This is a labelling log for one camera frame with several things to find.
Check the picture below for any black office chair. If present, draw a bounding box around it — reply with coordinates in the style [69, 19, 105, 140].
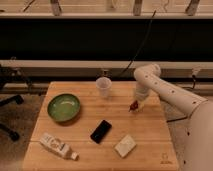
[0, 64, 25, 142]

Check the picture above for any white plastic bottle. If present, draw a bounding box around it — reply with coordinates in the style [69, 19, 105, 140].
[39, 133, 79, 160]

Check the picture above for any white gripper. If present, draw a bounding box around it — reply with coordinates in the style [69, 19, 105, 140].
[134, 83, 149, 112]

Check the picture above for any black hanging cable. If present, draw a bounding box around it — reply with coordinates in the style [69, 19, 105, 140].
[116, 9, 157, 78]

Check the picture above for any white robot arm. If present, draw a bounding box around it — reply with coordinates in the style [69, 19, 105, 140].
[134, 64, 213, 171]

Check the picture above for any white ceramic cup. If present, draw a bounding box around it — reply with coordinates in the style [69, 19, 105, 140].
[96, 77, 112, 98]

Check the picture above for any green ceramic bowl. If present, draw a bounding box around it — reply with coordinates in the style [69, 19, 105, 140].
[47, 94, 80, 122]

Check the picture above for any red chili pepper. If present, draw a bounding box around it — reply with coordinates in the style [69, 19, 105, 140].
[129, 101, 139, 111]

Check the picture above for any black smartphone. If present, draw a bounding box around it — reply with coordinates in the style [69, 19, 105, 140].
[90, 120, 112, 144]

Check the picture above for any white sponge block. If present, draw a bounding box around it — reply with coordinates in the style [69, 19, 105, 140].
[114, 135, 136, 158]

